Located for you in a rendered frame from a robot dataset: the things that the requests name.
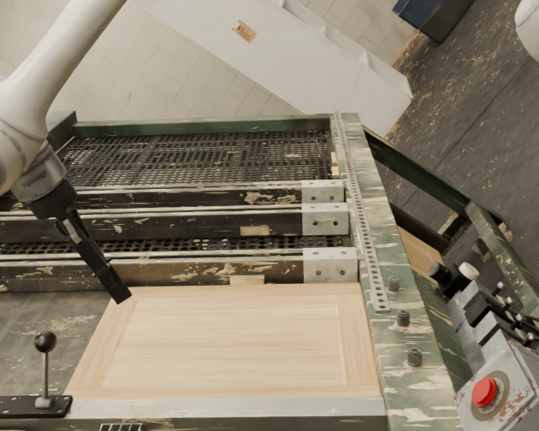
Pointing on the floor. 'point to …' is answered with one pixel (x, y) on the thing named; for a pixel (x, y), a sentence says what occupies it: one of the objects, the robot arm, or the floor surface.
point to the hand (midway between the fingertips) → (113, 283)
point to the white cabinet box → (293, 56)
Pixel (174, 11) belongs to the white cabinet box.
